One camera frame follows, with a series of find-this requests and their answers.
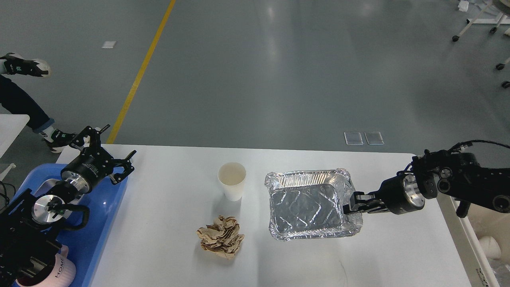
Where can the aluminium foil tray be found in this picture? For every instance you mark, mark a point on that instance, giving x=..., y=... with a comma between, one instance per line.
x=309, y=205

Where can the left floor socket cover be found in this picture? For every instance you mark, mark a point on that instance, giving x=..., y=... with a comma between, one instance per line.
x=353, y=138

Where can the right floor socket cover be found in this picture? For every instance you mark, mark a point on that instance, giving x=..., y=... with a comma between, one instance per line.
x=374, y=138

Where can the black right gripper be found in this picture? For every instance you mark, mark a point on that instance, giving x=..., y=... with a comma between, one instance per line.
x=400, y=195

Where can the person in black sweater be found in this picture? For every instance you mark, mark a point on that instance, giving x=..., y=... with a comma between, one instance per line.
x=17, y=101

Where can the blue plastic tray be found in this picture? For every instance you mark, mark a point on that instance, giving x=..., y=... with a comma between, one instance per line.
x=85, y=245

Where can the stainless steel rectangular tray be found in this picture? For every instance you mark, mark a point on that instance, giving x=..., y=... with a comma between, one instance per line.
x=44, y=189

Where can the pink ribbed mug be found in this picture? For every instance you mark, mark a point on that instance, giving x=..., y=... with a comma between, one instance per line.
x=60, y=273

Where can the white cup inside bin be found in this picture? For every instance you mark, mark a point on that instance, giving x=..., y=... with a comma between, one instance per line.
x=490, y=247

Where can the floor socket cover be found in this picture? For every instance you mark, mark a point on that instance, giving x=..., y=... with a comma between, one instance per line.
x=353, y=138
x=374, y=138

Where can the white side table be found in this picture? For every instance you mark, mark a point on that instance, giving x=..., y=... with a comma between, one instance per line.
x=10, y=127

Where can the white plastic bin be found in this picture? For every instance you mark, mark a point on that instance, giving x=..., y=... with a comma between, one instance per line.
x=465, y=232

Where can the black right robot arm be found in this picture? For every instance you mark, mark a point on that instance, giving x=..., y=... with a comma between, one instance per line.
x=451, y=172

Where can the white paper cup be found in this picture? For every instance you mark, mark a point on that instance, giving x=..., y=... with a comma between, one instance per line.
x=232, y=176

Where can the brown paper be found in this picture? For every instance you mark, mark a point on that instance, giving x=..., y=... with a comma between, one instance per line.
x=222, y=237

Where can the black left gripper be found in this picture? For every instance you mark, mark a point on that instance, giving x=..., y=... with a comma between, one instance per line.
x=94, y=163

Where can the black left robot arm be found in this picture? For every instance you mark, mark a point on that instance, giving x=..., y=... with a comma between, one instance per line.
x=31, y=223

